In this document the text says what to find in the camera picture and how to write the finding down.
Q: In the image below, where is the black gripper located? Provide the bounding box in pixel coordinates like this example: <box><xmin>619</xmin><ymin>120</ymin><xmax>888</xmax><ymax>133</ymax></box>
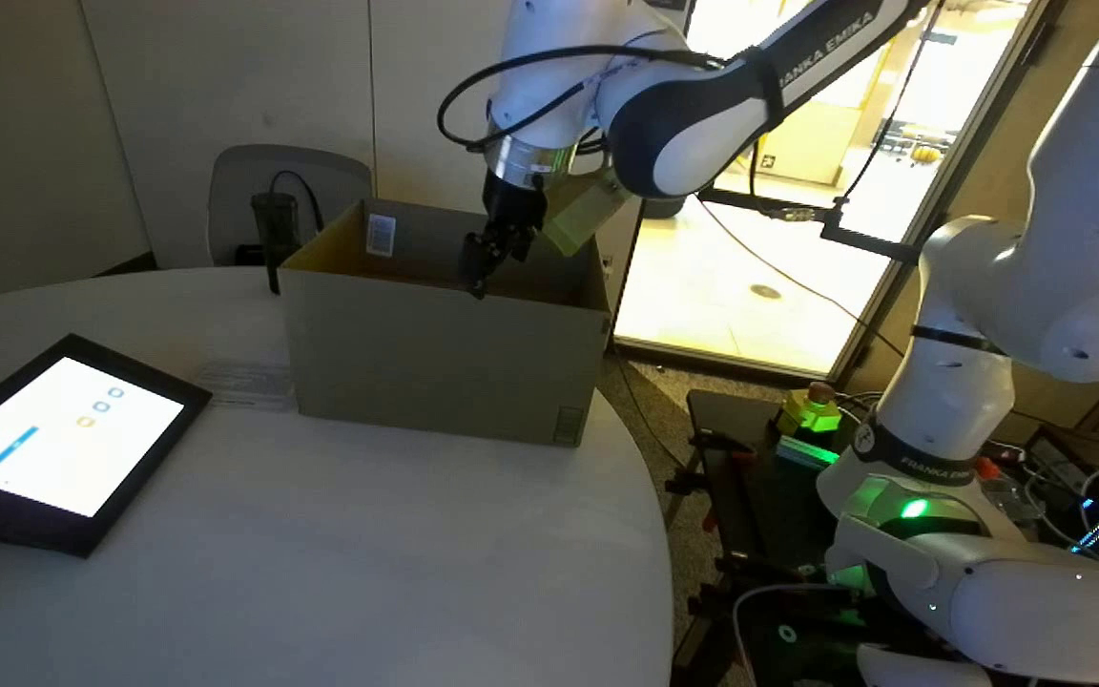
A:
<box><xmin>459</xmin><ymin>168</ymin><xmax>550</xmax><ymax>306</ymax></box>

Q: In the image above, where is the brown cardboard box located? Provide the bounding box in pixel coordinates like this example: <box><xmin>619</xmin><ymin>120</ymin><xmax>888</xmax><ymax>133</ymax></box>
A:
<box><xmin>280</xmin><ymin>194</ymin><xmax>637</xmax><ymax>452</ymax></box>

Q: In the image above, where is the cream paper box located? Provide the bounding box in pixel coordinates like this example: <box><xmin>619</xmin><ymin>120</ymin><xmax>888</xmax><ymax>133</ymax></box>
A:
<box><xmin>750</xmin><ymin>72</ymin><xmax>894</xmax><ymax>194</ymax></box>

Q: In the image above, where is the green lit controller box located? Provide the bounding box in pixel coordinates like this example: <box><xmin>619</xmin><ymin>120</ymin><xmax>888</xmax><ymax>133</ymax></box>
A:
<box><xmin>771</xmin><ymin>391</ymin><xmax>848</xmax><ymax>477</ymax></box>

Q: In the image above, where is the black webcam on stand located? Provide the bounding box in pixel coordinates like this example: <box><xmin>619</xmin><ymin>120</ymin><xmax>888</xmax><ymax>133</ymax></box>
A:
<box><xmin>246</xmin><ymin>168</ymin><xmax>329</xmax><ymax>302</ymax></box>

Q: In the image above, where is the grey padded chair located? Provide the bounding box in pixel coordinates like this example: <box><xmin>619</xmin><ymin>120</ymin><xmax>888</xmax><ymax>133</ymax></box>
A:
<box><xmin>201</xmin><ymin>142</ymin><xmax>374</xmax><ymax>274</ymax></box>

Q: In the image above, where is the bright white desk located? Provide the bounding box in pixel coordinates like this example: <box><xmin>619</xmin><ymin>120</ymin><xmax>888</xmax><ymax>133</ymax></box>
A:
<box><xmin>610</xmin><ymin>0</ymin><xmax>1038</xmax><ymax>385</ymax></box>

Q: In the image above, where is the black tablet with lit screen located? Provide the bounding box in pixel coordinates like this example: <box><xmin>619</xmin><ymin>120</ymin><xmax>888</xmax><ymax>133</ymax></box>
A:
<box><xmin>0</xmin><ymin>334</ymin><xmax>213</xmax><ymax>560</ymax></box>

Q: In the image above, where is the black robot wrist cable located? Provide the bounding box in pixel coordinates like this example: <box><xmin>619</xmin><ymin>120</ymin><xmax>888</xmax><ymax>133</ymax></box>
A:
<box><xmin>430</xmin><ymin>42</ymin><xmax>735</xmax><ymax>158</ymax></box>

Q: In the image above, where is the black metal bracket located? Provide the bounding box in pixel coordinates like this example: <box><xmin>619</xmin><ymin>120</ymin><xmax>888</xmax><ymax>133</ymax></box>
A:
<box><xmin>699</xmin><ymin>187</ymin><xmax>933</xmax><ymax>267</ymax></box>

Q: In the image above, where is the thin black hanging cable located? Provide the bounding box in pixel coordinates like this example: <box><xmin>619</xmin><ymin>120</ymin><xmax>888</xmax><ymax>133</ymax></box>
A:
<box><xmin>828</xmin><ymin>0</ymin><xmax>951</xmax><ymax>222</ymax></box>

